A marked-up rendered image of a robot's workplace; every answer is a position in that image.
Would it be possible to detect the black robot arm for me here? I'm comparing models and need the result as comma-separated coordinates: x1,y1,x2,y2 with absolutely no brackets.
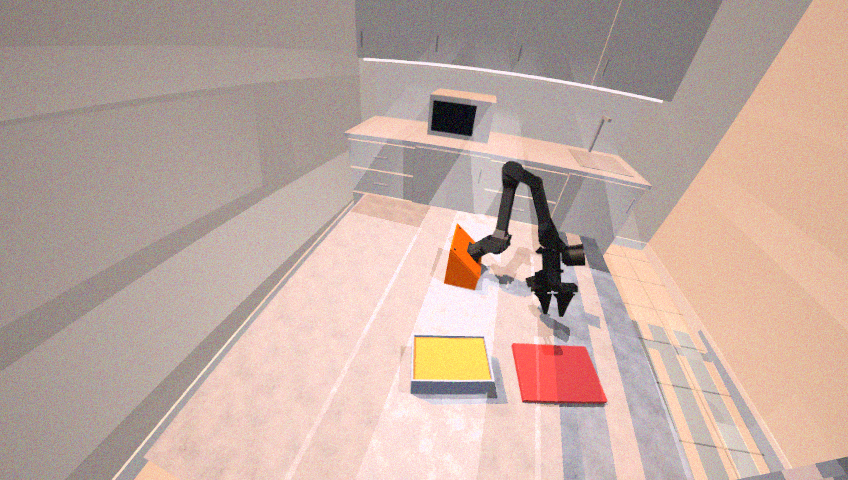
467,161,585,288

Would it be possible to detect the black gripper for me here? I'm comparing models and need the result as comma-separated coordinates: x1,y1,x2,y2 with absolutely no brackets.
531,266,578,317

